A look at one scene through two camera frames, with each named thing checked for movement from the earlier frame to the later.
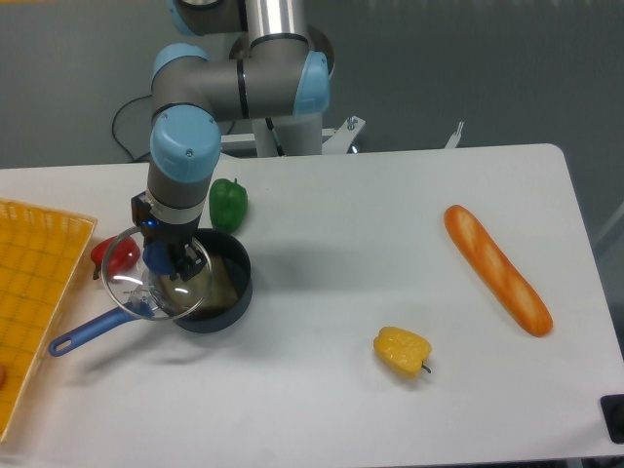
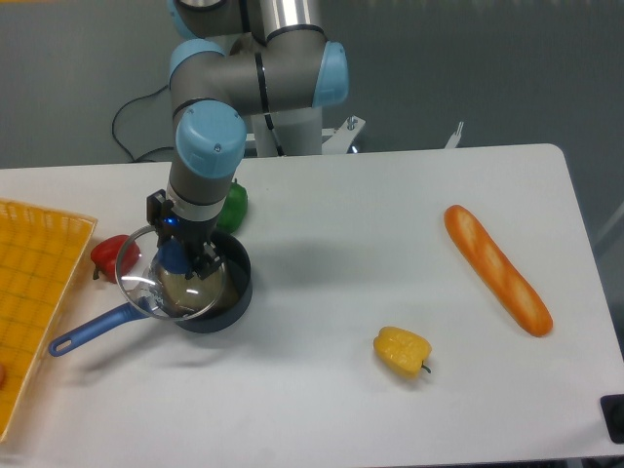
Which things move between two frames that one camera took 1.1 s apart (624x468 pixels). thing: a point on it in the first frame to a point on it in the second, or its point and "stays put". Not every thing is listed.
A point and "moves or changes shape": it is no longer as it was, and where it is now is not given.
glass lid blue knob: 136,278 moves or changes shape
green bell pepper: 227,203 stays put
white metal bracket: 452,141 stays put
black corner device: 612,409 stays put
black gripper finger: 181,264 to 196,266
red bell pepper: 115,256 stays put
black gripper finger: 195,259 to 213,261
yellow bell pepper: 402,350 stays put
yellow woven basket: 42,253 stays put
